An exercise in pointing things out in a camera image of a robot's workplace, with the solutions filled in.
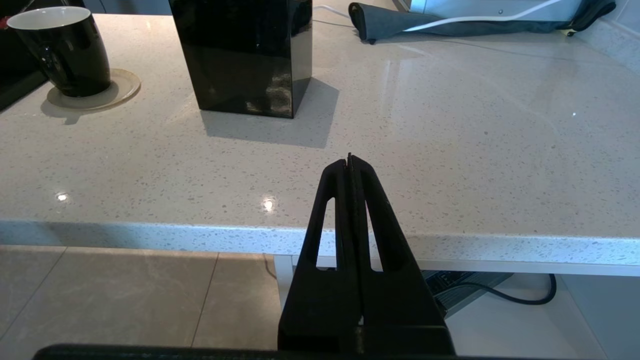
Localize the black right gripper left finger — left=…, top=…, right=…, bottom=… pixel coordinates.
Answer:
left=278, top=159, right=362, bottom=352

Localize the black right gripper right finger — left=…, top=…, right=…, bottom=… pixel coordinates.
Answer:
left=350, top=154, right=456, bottom=354

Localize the dark power box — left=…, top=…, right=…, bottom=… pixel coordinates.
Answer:
left=422, top=271, right=513, bottom=318

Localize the black tissue box white lid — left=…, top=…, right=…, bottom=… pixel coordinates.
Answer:
left=167, top=0, right=314, bottom=119

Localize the dark grey cloth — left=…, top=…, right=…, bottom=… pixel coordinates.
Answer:
left=348, top=0, right=618, bottom=45

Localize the translucent round coaster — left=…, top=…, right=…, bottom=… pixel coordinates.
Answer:
left=46, top=68, right=142, bottom=111

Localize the black mug white inside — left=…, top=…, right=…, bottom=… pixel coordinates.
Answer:
left=7, top=6, right=112, bottom=98

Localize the black cable under counter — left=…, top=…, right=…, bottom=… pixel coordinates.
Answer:
left=460, top=274, right=557, bottom=306

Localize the thin white cable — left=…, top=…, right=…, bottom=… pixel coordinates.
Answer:
left=312, top=4, right=362, bottom=29

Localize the thick white cable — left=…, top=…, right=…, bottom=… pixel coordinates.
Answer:
left=402, top=0, right=566, bottom=32

